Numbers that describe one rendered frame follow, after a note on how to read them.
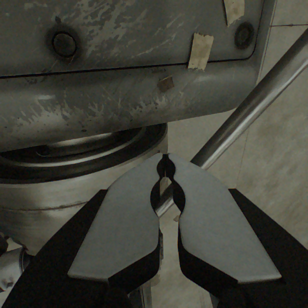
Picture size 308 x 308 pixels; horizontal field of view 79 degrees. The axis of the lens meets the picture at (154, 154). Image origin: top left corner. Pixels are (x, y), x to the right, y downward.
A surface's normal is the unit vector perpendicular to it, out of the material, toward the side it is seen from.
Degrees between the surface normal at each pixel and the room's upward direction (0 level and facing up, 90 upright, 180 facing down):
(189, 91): 19
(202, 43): 4
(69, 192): 9
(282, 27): 1
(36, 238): 28
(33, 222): 23
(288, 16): 0
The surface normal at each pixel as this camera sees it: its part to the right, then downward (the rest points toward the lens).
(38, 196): 0.09, 0.50
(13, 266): 0.18, -0.49
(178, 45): 0.37, 0.45
